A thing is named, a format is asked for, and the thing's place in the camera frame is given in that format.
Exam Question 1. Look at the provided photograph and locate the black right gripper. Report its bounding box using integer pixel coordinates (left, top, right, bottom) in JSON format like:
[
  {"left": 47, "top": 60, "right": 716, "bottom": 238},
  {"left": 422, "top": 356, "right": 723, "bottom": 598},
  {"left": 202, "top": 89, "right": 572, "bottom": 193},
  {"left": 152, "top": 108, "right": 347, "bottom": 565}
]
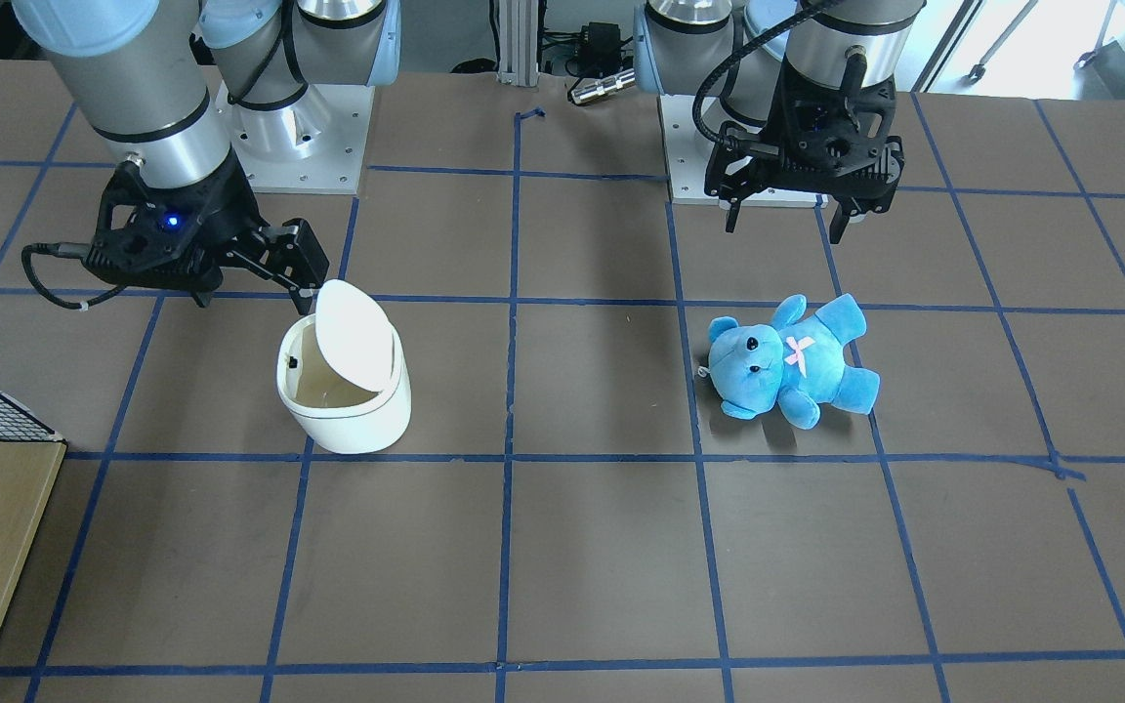
[{"left": 84, "top": 150, "right": 330, "bottom": 315}]

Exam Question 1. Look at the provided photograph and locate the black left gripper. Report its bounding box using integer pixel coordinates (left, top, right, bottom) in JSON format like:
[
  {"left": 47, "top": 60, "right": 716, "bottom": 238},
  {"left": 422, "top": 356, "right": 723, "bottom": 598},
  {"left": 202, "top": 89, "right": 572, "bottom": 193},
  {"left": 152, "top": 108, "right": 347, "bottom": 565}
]
[{"left": 704, "top": 52, "right": 905, "bottom": 245}]

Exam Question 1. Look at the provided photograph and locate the white trash can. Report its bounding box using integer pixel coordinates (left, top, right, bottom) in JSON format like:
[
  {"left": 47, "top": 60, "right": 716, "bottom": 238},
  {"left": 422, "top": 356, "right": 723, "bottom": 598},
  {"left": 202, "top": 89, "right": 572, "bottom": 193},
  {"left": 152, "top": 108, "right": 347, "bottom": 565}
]
[{"left": 275, "top": 279, "right": 412, "bottom": 454}]

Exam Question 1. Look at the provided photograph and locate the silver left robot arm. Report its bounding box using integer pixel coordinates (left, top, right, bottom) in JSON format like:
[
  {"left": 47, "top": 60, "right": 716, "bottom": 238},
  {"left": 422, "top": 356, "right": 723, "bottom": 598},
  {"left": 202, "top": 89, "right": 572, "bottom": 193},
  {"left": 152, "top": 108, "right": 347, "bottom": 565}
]
[{"left": 633, "top": 1, "right": 923, "bottom": 243}]

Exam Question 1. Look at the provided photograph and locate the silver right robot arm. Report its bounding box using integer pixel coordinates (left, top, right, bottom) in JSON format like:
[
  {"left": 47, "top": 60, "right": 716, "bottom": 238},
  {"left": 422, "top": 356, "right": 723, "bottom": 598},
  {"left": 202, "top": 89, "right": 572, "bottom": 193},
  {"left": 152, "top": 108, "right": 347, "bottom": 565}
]
[{"left": 14, "top": 1, "right": 401, "bottom": 315}]

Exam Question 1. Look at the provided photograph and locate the blue teddy bear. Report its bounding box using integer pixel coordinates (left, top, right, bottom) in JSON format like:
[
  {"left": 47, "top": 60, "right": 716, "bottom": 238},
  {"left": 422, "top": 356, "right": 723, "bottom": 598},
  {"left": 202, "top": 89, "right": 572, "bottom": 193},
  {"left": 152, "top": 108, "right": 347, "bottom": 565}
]
[{"left": 705, "top": 292, "right": 881, "bottom": 429}]

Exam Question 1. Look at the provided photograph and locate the silver metal cylinder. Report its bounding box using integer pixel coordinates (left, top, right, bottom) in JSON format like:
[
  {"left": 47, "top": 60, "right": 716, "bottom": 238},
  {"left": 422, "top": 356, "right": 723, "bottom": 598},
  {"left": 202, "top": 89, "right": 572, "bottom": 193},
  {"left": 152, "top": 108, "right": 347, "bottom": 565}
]
[{"left": 566, "top": 67, "right": 637, "bottom": 107}]

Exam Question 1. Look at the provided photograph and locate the black power adapter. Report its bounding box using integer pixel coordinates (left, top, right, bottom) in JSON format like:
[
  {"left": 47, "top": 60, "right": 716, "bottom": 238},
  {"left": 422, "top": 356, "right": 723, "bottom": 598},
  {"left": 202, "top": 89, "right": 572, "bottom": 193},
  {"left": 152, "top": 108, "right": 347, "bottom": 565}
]
[{"left": 577, "top": 21, "right": 622, "bottom": 67}]

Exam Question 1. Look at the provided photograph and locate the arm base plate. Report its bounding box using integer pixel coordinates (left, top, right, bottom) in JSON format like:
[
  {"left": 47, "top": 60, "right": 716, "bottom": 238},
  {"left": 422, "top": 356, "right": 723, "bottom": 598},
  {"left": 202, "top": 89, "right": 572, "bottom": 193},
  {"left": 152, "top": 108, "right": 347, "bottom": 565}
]
[
  {"left": 215, "top": 84, "right": 376, "bottom": 195},
  {"left": 659, "top": 94, "right": 829, "bottom": 208}
]

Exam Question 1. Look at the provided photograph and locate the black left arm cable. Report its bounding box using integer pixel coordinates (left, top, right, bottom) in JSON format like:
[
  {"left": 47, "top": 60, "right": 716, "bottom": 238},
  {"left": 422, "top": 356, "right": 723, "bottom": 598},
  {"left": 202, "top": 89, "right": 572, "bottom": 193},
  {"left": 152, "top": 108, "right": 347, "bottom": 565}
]
[{"left": 693, "top": 0, "right": 847, "bottom": 148}]

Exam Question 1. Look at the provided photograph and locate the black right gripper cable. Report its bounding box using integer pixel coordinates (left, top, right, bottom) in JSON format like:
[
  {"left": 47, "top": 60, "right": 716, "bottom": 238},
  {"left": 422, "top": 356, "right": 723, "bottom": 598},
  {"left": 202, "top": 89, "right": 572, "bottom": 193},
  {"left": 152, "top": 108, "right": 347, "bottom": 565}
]
[{"left": 21, "top": 242, "right": 124, "bottom": 310}]

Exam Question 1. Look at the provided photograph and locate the aluminium frame post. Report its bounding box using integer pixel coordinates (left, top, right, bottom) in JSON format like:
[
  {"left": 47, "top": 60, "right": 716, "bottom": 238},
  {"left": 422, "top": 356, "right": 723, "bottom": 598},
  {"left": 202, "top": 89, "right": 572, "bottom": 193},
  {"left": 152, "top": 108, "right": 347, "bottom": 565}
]
[{"left": 494, "top": 0, "right": 541, "bottom": 89}]

